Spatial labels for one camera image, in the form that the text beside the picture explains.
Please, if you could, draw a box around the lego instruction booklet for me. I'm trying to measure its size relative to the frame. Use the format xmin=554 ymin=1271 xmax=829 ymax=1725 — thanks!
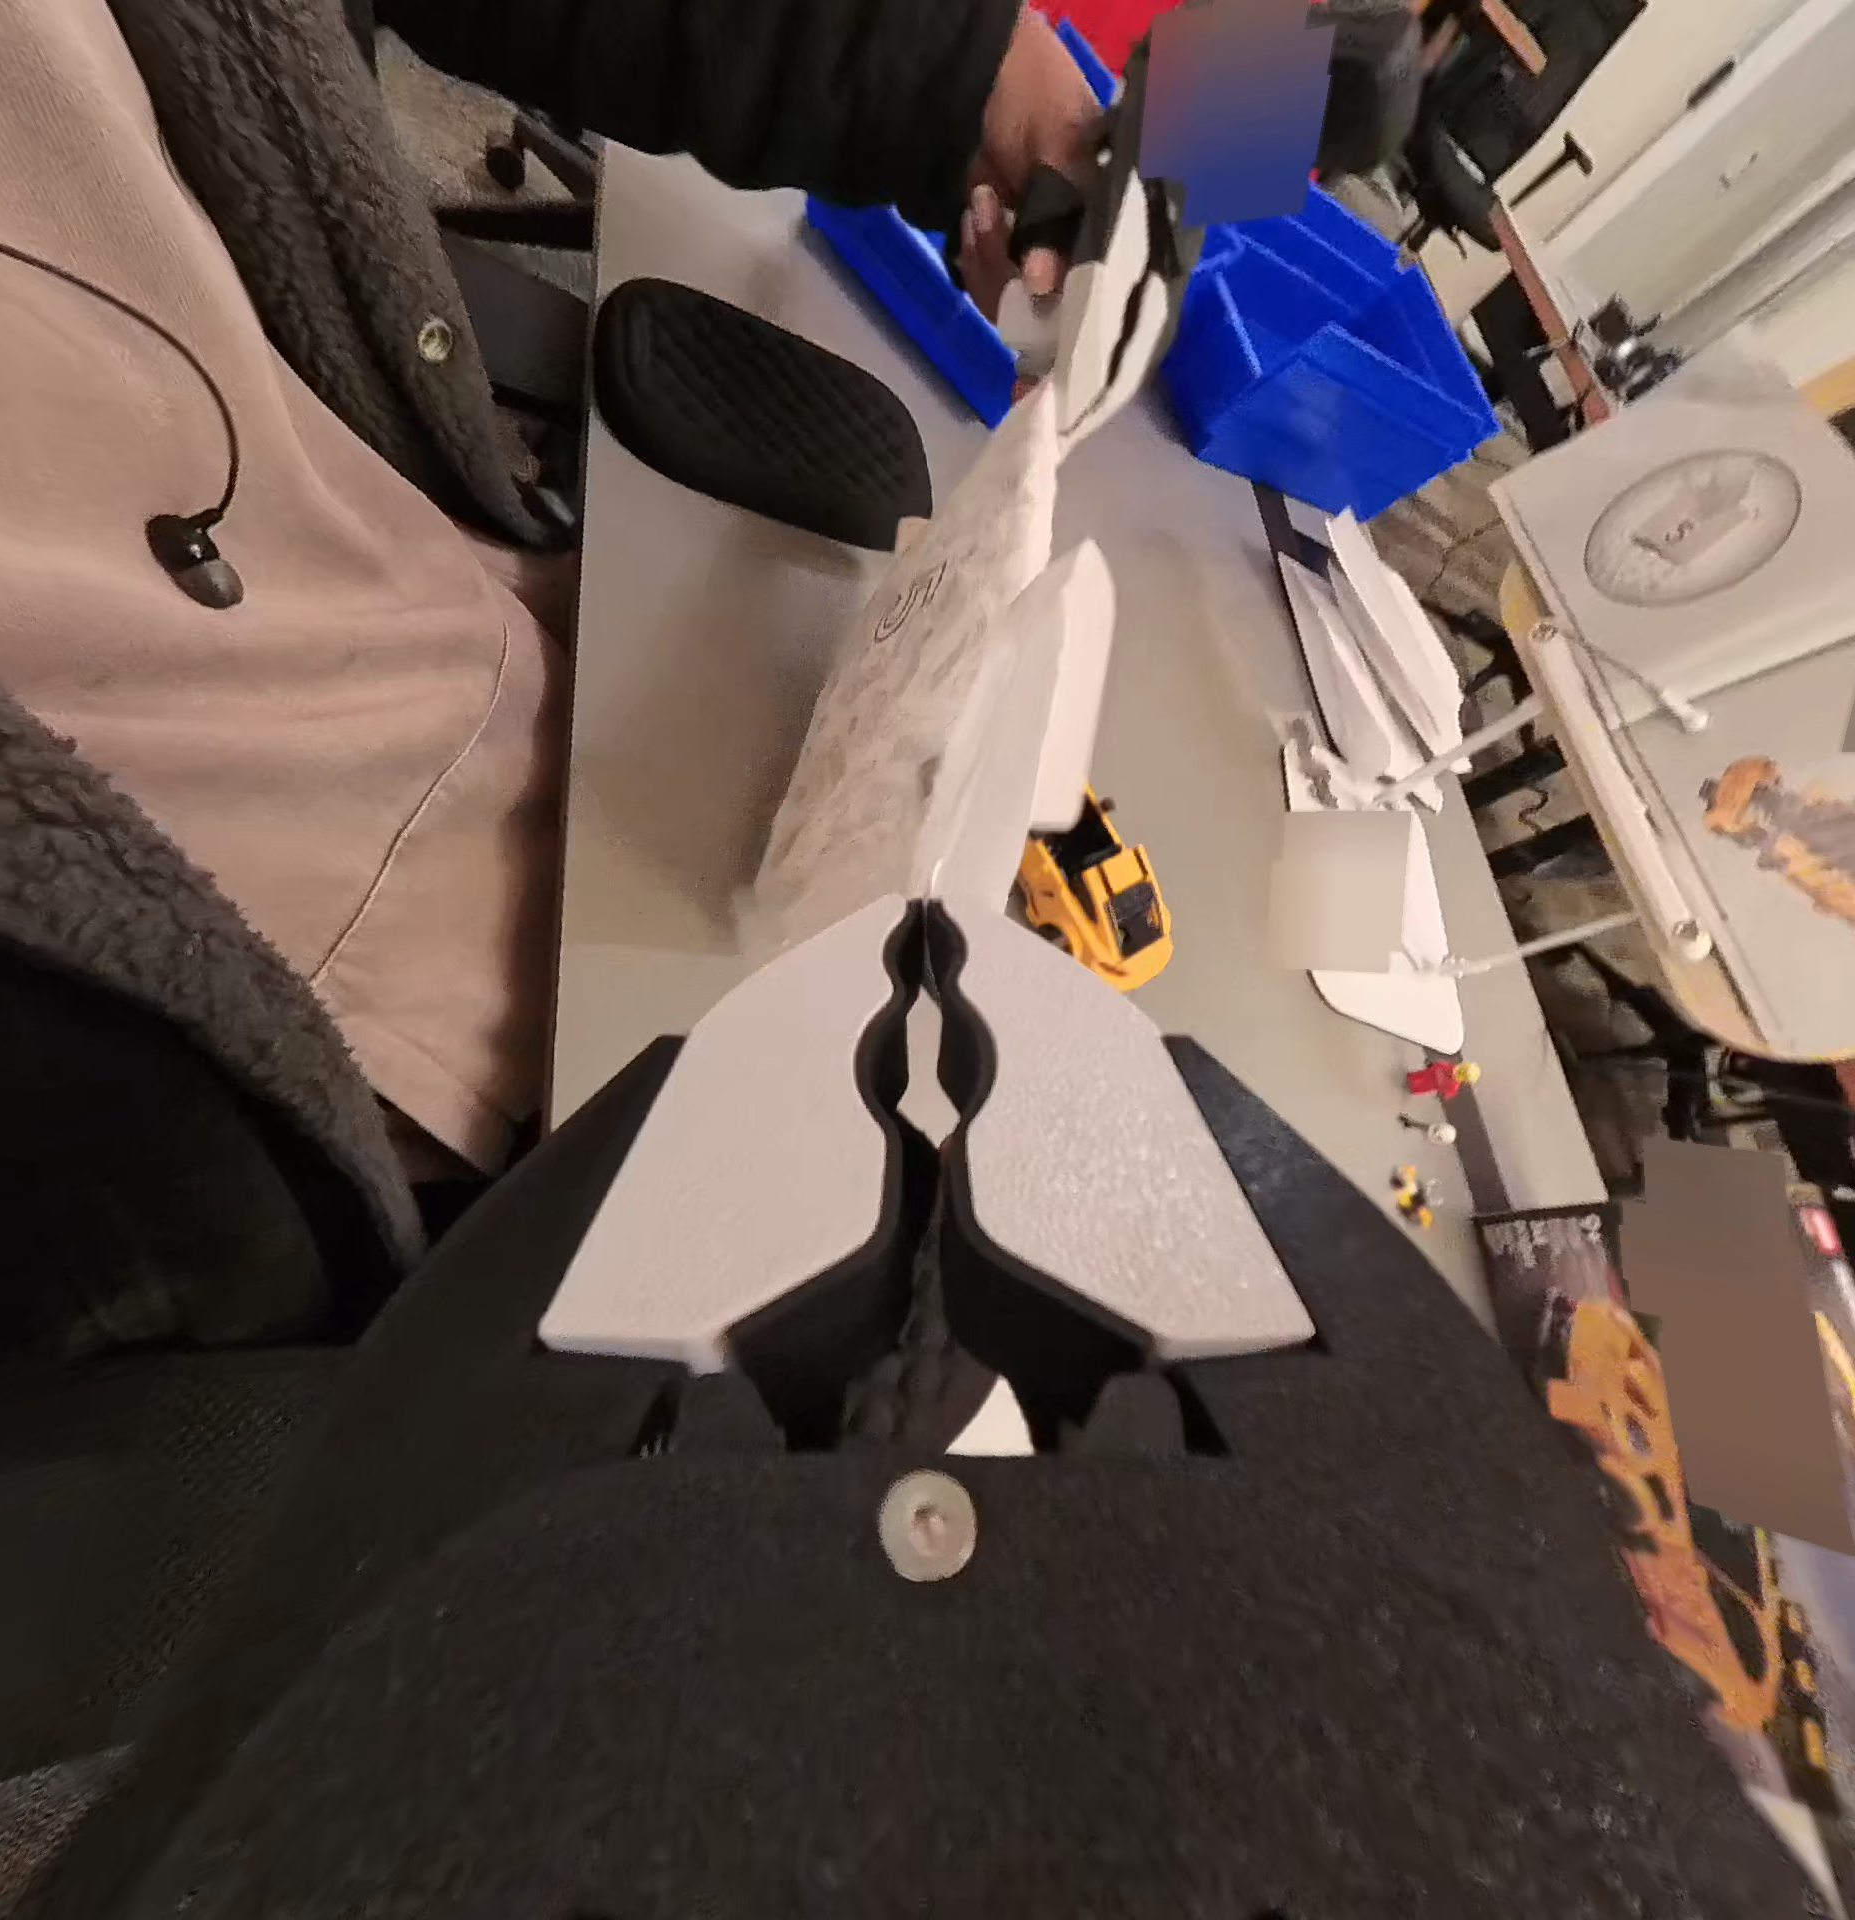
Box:
xmin=1492 ymin=359 xmax=1855 ymax=1059

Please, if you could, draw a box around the white folded paper bag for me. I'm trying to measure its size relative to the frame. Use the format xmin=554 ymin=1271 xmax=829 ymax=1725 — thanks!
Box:
xmin=1258 ymin=540 xmax=1408 ymax=812

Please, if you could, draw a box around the grey fleece jacket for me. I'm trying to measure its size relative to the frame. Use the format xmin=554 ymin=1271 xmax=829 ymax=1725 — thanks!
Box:
xmin=0 ymin=0 xmax=599 ymax=1411

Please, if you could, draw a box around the white stand rod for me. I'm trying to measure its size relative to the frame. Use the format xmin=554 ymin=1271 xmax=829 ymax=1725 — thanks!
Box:
xmin=1521 ymin=617 xmax=1717 ymax=960

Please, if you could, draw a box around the white printed paper bag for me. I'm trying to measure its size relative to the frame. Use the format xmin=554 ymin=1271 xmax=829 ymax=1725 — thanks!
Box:
xmin=748 ymin=385 xmax=1122 ymax=939

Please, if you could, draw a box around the orange lego car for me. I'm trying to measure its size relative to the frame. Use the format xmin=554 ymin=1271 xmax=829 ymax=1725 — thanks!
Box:
xmin=1009 ymin=792 xmax=1176 ymax=993

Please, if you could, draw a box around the white cabinet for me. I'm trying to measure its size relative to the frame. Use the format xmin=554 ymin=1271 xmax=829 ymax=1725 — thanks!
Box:
xmin=1527 ymin=0 xmax=1855 ymax=347

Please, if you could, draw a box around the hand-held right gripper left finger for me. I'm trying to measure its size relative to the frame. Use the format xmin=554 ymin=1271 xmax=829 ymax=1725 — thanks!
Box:
xmin=539 ymin=894 xmax=948 ymax=1376

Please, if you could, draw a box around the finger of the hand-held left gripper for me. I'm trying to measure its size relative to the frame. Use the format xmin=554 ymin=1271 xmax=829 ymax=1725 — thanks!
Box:
xmin=1096 ymin=181 xmax=1190 ymax=377
xmin=1041 ymin=255 xmax=1164 ymax=452

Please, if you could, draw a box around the pink shirt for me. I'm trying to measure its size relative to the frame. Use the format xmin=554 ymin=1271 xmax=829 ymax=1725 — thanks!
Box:
xmin=0 ymin=0 xmax=578 ymax=1178

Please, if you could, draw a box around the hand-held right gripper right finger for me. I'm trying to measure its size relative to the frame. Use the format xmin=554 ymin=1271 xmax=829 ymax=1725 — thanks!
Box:
xmin=922 ymin=902 xmax=1315 ymax=1369

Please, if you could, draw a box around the black earphone with cable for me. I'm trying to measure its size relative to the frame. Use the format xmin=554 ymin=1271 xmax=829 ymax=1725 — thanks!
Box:
xmin=0 ymin=224 xmax=254 ymax=614

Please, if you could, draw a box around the pile of empty paper bags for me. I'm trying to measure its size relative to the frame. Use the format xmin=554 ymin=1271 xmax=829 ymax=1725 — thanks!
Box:
xmin=1319 ymin=505 xmax=1469 ymax=767

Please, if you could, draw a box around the person's left forearm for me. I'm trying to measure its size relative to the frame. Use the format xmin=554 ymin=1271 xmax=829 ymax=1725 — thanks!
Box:
xmin=373 ymin=0 xmax=1041 ymax=227

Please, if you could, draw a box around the red storage bin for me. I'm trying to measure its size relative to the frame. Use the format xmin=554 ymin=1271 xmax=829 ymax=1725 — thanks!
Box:
xmin=1033 ymin=0 xmax=1174 ymax=72

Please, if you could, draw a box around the black lego set box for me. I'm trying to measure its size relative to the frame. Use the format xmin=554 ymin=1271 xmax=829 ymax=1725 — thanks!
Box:
xmin=1478 ymin=1194 xmax=1855 ymax=1816

